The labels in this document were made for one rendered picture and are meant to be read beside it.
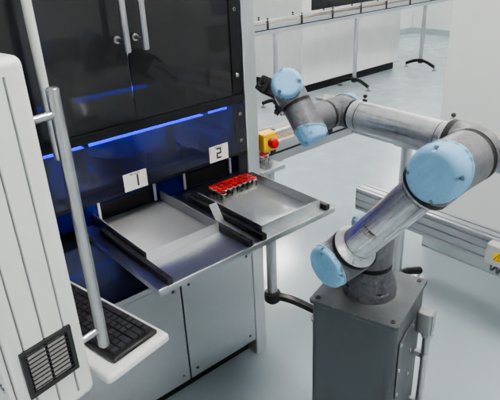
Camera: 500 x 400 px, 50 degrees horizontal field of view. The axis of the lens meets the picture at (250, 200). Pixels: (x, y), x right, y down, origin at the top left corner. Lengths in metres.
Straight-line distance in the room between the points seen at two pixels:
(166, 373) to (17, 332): 1.17
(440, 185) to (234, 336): 1.49
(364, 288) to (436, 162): 0.55
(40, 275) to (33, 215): 0.12
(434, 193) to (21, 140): 0.77
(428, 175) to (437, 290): 1.99
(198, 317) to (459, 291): 1.47
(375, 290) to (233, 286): 0.86
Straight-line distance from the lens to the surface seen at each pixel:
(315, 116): 1.33
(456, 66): 3.03
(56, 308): 1.18
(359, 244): 1.30
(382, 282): 1.53
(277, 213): 1.80
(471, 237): 2.51
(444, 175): 1.08
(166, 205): 1.92
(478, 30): 2.95
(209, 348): 2.33
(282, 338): 2.65
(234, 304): 2.30
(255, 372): 2.48
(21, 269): 1.10
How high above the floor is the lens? 1.71
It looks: 26 degrees down
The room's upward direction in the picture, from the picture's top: 3 degrees counter-clockwise
